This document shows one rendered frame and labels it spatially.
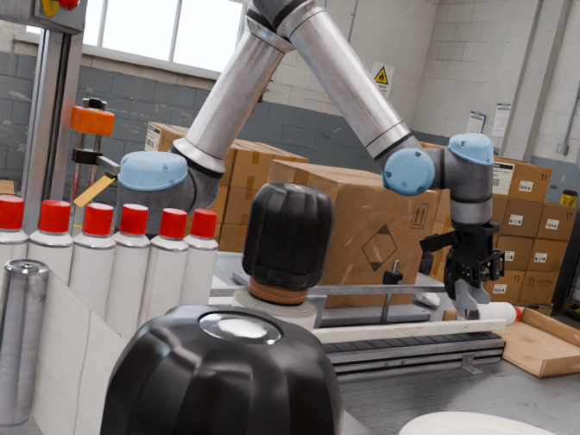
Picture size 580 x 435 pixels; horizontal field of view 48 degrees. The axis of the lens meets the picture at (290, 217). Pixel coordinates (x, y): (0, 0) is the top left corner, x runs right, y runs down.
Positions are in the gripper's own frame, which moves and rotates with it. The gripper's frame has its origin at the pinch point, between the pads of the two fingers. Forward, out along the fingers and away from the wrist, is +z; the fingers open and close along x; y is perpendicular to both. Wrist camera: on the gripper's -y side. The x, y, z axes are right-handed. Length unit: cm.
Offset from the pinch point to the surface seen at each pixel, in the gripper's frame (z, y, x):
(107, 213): -40, 3, -65
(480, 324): 1.1, 4.9, -0.3
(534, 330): 21.0, -6.3, 32.1
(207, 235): -33, 2, -52
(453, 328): -1.0, 4.9, -7.6
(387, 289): -9.6, -2.6, -16.6
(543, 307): 193, -186, 293
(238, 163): 50, -282, 102
